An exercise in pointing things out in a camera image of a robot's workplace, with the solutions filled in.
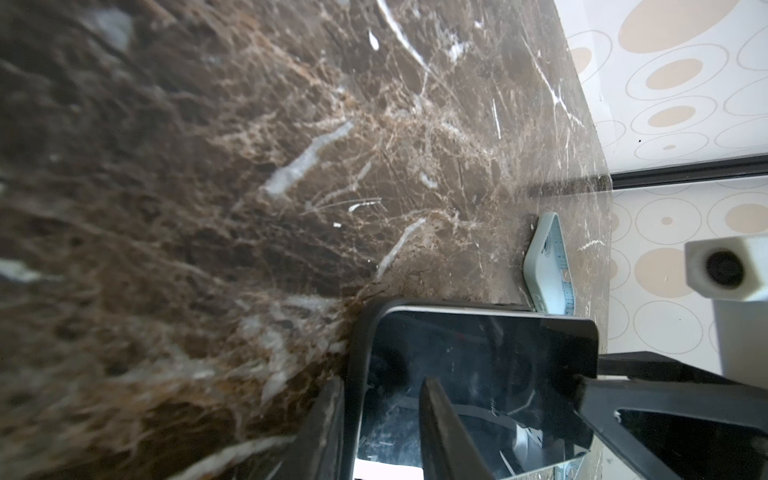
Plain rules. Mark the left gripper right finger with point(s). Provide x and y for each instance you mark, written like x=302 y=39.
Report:
x=447 y=450

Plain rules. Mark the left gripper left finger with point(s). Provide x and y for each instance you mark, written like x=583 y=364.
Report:
x=316 y=453

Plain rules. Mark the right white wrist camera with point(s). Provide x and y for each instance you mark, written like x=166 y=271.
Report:
x=732 y=273

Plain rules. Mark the light blue phone middle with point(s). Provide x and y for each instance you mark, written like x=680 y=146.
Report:
x=546 y=269

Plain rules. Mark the black phone case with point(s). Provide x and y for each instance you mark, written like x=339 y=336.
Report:
x=360 y=347

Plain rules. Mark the black phone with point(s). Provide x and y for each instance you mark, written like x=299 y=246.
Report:
x=510 y=379

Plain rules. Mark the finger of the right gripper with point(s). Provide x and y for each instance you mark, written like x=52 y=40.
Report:
x=665 y=430
x=651 y=366

